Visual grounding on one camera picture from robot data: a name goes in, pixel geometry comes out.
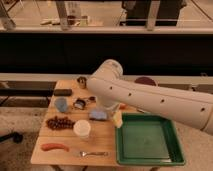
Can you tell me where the silver fork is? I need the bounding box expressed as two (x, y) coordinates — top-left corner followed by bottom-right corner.
(80, 151), (108, 157)

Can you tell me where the bunch of dark grapes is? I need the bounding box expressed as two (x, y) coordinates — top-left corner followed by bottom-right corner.
(46, 116), (74, 130)

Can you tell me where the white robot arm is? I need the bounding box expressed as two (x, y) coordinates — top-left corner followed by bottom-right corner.
(87, 59), (213, 135)

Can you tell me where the small metal cup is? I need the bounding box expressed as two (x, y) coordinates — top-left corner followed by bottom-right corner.
(77, 76), (87, 89)

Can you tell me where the wooden table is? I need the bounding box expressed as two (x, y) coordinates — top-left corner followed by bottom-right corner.
(30, 79), (167, 167)

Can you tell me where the black rectangular block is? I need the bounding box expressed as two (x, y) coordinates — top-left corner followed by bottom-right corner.
(53, 89), (72, 96)

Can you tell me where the purple bowl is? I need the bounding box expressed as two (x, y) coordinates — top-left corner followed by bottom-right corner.
(134, 77), (157, 86)

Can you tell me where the blue sponge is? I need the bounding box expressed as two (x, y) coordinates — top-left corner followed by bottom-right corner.
(89, 109), (107, 121)

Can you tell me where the yellow apple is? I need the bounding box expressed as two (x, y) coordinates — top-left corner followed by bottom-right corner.
(119, 104), (127, 109)

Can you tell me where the red chili pepper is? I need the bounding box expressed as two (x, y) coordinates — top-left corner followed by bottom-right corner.
(41, 143), (69, 152)

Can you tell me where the green plastic tray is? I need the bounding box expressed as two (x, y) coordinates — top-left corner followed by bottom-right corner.
(115, 113), (185, 166)

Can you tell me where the white plastic cup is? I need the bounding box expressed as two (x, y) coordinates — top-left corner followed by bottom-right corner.
(73, 120), (91, 138)

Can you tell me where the black handled tool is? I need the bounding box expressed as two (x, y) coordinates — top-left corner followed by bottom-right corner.
(89, 96), (96, 102)

